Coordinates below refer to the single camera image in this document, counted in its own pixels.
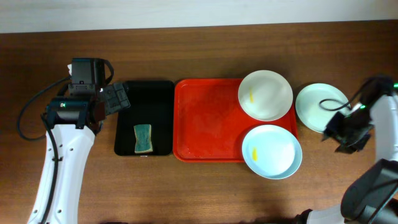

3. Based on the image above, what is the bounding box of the pale green plate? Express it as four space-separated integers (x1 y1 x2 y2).
295 83 348 133

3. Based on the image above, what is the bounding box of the green and yellow sponge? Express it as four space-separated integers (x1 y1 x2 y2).
134 124 153 154

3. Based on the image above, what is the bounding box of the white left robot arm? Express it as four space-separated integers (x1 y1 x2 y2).
29 83 130 223

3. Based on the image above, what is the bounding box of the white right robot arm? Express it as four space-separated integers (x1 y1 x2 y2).
292 76 397 224

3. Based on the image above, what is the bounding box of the black plastic tray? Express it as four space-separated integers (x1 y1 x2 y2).
114 80 175 156

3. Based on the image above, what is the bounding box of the red plastic tray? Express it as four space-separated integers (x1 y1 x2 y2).
172 78 299 164

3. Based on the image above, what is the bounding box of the light blue plate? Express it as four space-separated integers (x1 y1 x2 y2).
241 124 303 180

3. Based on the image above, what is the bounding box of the white plate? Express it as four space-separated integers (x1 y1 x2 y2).
238 70 293 121

